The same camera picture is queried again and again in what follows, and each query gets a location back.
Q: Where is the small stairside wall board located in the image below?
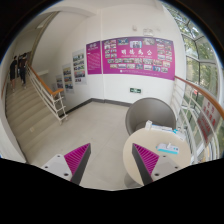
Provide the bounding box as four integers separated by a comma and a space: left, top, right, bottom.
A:
56, 75, 64, 89

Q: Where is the narrow magenta wall poster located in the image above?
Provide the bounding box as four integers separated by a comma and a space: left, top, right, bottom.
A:
86, 41, 102, 75

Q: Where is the balcony railing wooden handrail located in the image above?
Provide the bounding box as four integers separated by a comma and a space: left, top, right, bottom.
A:
170, 75, 224, 164

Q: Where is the round cream table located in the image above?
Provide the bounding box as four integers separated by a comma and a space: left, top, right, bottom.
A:
123, 128, 191, 186

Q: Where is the small white box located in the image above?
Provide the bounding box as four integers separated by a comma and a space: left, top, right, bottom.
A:
145, 120, 152, 131

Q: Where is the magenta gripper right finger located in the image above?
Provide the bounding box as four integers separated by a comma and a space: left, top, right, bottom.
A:
131, 142, 184, 186

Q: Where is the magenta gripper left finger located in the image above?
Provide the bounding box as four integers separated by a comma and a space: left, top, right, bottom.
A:
41, 142, 92, 186

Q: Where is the person in black left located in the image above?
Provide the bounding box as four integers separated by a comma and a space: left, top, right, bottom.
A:
10, 56, 17, 92

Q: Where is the grey tub chair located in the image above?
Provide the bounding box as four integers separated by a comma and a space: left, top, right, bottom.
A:
125, 98, 176, 135

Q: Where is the white photo wall board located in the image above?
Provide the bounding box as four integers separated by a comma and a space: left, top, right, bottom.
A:
72, 50, 86, 84

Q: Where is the red white warning sign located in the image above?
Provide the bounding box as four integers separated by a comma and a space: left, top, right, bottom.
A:
197, 98, 220, 144

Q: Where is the person in black right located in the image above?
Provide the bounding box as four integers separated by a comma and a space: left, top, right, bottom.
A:
19, 53, 27, 88

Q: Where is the stair railing wooden handrail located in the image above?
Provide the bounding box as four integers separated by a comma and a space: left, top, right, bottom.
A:
27, 66, 68, 123

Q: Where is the lower photo wall board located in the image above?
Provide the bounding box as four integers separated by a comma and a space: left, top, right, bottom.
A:
62, 64, 74, 93

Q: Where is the white power strip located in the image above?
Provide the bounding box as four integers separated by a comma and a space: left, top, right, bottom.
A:
156, 143, 179, 154

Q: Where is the person in black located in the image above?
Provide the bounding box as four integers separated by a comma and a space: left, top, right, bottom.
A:
10, 56, 17, 92
19, 53, 27, 88

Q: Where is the white blue flat box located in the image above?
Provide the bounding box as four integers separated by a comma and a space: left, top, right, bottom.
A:
152, 125, 178, 133

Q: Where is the green exit sign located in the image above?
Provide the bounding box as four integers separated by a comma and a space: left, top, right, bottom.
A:
130, 88, 142, 94

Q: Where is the large magenta wall poster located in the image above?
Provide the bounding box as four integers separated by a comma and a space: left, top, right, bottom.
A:
102, 37, 175, 80

